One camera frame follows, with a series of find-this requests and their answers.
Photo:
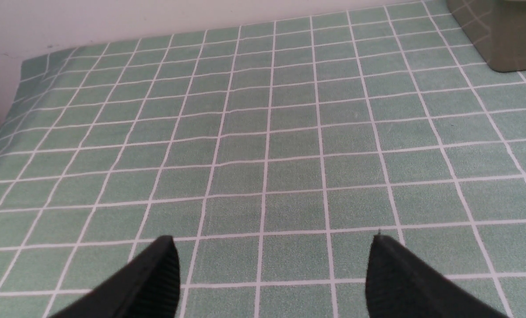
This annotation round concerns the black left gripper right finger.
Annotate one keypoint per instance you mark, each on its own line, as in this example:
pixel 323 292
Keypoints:
pixel 399 284

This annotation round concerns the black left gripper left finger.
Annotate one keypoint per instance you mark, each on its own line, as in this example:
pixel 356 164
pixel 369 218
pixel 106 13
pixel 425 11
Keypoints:
pixel 147 287

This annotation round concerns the green checkered tablecloth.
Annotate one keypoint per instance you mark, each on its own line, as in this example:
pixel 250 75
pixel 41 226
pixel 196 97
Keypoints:
pixel 272 153

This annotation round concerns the olive green plastic bin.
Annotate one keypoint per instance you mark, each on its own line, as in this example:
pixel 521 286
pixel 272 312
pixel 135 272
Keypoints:
pixel 497 29

